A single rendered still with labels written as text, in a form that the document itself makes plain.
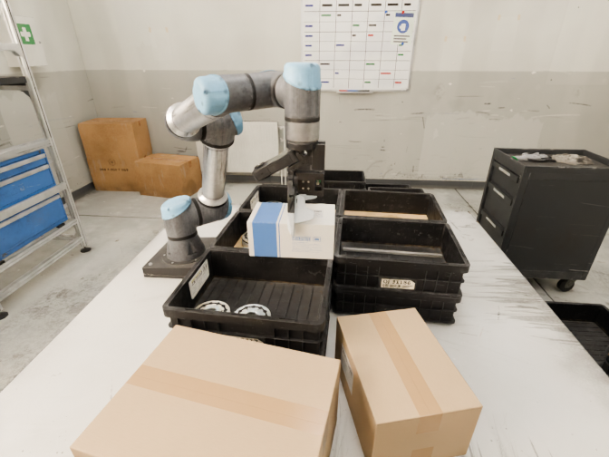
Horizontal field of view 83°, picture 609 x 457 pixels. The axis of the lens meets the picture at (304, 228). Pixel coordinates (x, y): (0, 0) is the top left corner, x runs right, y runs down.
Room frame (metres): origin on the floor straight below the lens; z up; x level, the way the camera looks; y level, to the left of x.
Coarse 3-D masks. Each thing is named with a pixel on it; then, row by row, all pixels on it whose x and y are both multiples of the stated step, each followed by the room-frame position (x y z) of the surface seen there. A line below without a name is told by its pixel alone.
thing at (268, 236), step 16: (256, 208) 0.79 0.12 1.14; (272, 208) 0.79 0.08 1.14; (320, 208) 0.79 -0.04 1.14; (256, 224) 0.70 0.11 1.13; (272, 224) 0.70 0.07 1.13; (304, 224) 0.70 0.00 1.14; (320, 224) 0.69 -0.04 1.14; (256, 240) 0.70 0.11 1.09; (272, 240) 0.70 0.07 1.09; (288, 240) 0.70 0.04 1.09; (304, 240) 0.70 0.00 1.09; (320, 240) 0.69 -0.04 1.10; (272, 256) 0.70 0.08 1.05; (288, 256) 0.70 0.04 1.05; (304, 256) 0.70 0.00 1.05; (320, 256) 0.69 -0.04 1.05
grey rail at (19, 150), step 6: (42, 138) 2.53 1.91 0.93; (18, 144) 2.34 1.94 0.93; (24, 144) 2.34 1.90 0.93; (30, 144) 2.34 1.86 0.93; (36, 144) 2.37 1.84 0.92; (42, 144) 2.42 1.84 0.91; (48, 144) 2.47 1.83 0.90; (0, 150) 2.19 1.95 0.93; (6, 150) 2.19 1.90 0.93; (12, 150) 2.19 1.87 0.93; (18, 150) 2.22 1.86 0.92; (24, 150) 2.27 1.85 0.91; (30, 150) 2.31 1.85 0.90; (36, 150) 2.36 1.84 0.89; (0, 156) 2.09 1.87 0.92; (6, 156) 2.13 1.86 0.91; (12, 156) 2.16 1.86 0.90
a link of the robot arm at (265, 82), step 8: (264, 72) 0.82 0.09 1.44; (272, 72) 0.82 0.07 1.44; (280, 72) 0.81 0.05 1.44; (256, 80) 0.78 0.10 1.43; (264, 80) 0.79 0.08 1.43; (272, 80) 0.79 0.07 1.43; (256, 88) 0.77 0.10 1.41; (264, 88) 0.78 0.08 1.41; (272, 88) 0.78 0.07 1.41; (256, 96) 0.76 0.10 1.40; (264, 96) 0.78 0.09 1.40; (272, 96) 0.78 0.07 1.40; (256, 104) 0.77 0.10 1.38; (264, 104) 0.79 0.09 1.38; (272, 104) 0.80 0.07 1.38
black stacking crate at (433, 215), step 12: (348, 192) 1.47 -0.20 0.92; (360, 192) 1.46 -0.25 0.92; (348, 204) 1.47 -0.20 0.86; (360, 204) 1.46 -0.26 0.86; (372, 204) 1.45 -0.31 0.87; (384, 204) 1.44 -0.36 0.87; (396, 204) 1.44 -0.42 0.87; (408, 204) 1.43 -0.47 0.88; (420, 204) 1.42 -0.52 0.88; (432, 204) 1.34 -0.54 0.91; (432, 216) 1.31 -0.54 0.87
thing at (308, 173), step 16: (288, 144) 0.74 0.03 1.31; (304, 144) 0.72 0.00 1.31; (320, 144) 0.73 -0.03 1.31; (304, 160) 0.74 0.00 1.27; (320, 160) 0.73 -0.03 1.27; (288, 176) 0.73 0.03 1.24; (304, 176) 0.72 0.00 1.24; (320, 176) 0.72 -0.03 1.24; (304, 192) 0.73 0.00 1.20; (320, 192) 0.72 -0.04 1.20
